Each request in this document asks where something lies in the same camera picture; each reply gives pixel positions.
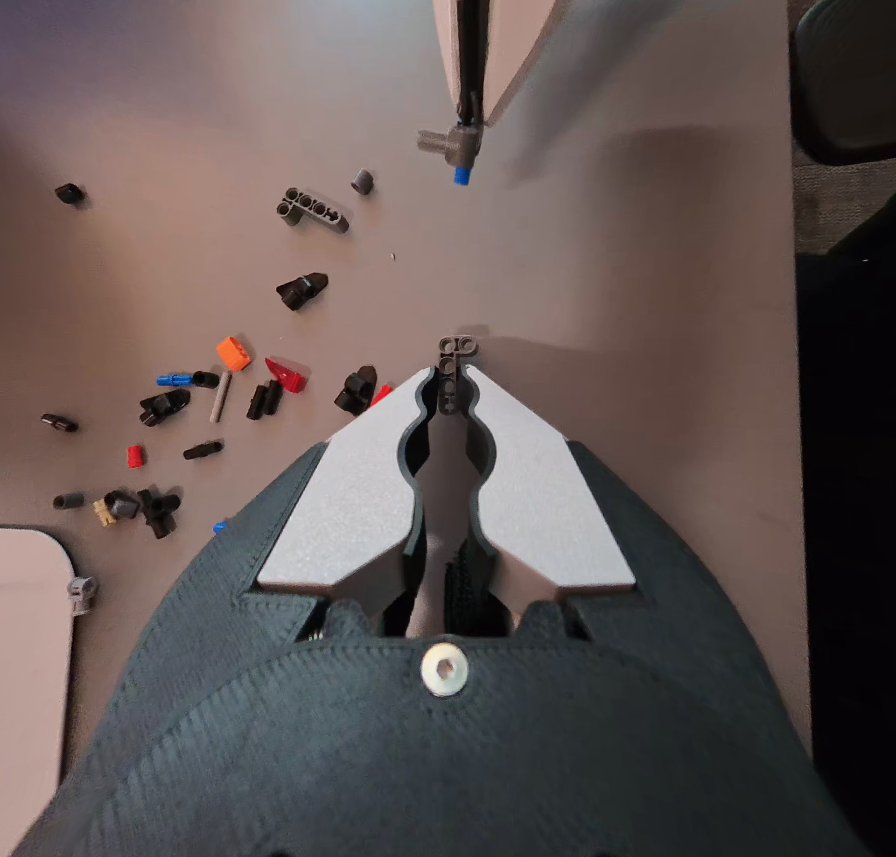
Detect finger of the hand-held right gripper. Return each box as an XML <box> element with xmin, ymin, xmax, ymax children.
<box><xmin>473</xmin><ymin>0</ymin><xmax>629</xmax><ymax>130</ymax></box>
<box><xmin>427</xmin><ymin>0</ymin><xmax>478</xmax><ymax>114</ymax></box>

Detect grey lego axle connector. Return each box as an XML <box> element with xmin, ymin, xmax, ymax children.
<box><xmin>417</xmin><ymin>116</ymin><xmax>485</xmax><ymax>187</ymax></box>

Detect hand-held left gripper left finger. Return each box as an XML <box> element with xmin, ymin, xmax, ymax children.
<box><xmin>256</xmin><ymin>367</ymin><xmax>442</xmax><ymax>637</ymax></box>

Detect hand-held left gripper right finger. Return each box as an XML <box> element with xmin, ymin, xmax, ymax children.
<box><xmin>445</xmin><ymin>365</ymin><xmax>638</xmax><ymax>637</ymax></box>

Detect black round base stool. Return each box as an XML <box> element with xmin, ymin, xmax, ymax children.
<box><xmin>791</xmin><ymin>0</ymin><xmax>896</xmax><ymax>166</ymax></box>

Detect dark grey lego liftarm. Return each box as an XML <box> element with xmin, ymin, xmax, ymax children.
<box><xmin>437</xmin><ymin>335</ymin><xmax>480</xmax><ymax>418</ymax></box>

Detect white book stand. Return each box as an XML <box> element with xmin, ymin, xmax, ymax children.
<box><xmin>0</xmin><ymin>524</ymin><xmax>77</xmax><ymax>802</ymax></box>

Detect scattered loose lego pieces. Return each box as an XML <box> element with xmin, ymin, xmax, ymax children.
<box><xmin>38</xmin><ymin>167</ymin><xmax>396</xmax><ymax>616</ymax></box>

